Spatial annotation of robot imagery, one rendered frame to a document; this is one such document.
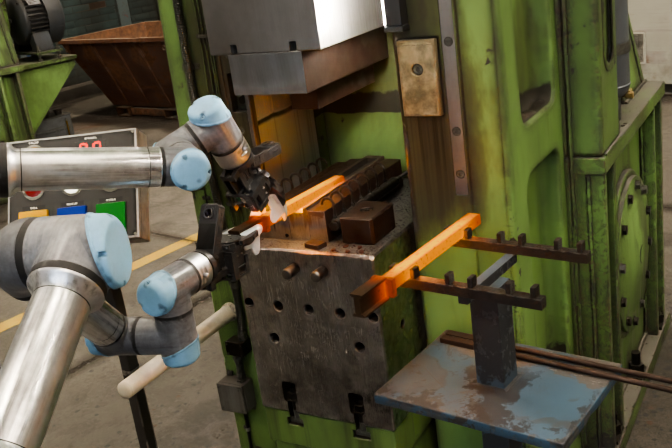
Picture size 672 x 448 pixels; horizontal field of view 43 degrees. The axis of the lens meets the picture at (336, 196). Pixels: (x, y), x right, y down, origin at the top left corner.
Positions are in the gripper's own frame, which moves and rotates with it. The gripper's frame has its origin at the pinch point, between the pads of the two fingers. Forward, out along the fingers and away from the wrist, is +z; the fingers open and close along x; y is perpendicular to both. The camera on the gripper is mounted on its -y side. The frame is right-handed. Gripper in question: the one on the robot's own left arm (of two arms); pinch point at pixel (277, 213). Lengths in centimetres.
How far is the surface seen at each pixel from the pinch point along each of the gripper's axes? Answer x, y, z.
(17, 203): -67, 11, -12
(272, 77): -0.9, -21.2, -22.2
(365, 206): 14.3, -12.0, 10.4
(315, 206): 3.5, -8.4, 7.0
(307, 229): 2.3, -3.5, 9.7
